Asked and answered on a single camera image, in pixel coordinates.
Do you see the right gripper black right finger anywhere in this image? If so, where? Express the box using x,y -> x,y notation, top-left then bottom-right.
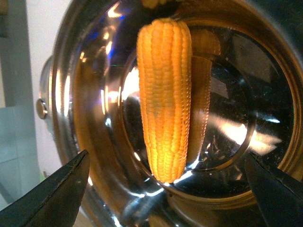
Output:
244,153 -> 303,227

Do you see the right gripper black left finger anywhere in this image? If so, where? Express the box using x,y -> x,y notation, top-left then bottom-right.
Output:
0,150 -> 90,227

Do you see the yellow corn cob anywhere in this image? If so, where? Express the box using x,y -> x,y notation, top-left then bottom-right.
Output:
136,18 -> 192,183

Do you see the steel pot with beige handles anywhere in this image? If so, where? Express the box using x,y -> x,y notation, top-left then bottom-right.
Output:
36,0 -> 303,227

